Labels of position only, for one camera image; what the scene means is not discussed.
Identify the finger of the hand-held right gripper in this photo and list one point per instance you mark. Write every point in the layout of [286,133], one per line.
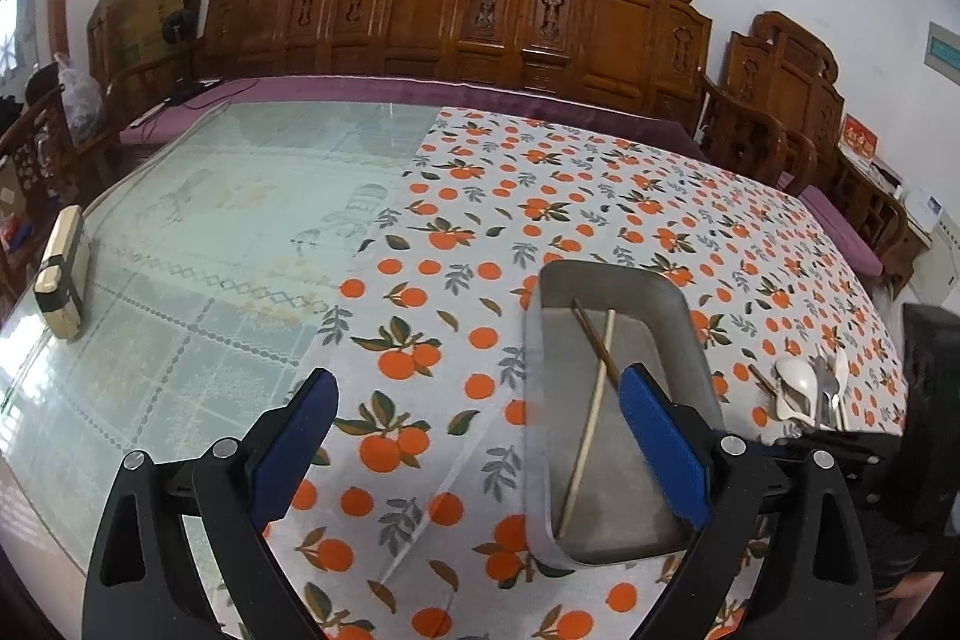
[855,443]

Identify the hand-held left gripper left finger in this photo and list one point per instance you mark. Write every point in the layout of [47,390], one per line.
[300,437]

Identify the small purple seat cushion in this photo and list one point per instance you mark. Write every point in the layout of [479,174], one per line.
[840,220]

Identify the small metal spoon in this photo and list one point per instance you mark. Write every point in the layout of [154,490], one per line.
[824,377]

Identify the large cardboard box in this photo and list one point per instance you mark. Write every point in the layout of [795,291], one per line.
[142,21]

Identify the plastic bag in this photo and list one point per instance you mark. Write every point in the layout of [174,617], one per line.
[75,93]

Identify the orange print tablecloth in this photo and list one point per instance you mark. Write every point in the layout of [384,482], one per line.
[465,250]

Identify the carved wooden sofa bench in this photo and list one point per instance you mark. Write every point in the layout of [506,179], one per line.
[427,10]

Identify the red box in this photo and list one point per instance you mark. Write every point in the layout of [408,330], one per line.
[859,138]

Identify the beige black power bank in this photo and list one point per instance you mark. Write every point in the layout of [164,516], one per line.
[60,280]

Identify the black fan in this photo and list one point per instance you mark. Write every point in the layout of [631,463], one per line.
[176,27]

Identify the white box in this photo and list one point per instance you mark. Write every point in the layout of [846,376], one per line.
[924,211]

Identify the metal tray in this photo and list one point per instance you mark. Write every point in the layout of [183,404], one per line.
[645,317]

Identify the carved wooden armchair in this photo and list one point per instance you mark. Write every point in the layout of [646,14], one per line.
[780,78]

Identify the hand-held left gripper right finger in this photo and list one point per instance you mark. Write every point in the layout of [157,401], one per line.
[664,437]

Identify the long purple seat cushion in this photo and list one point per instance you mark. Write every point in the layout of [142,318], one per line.
[525,96]

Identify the light bamboo chopstick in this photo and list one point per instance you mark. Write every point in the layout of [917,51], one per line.
[592,415]

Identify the white ceramic spoon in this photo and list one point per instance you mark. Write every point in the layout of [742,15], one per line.
[795,377]

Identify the dark brown chopstick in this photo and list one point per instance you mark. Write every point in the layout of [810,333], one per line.
[592,340]
[761,380]

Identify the green wall sign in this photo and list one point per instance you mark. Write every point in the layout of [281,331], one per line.
[941,48]

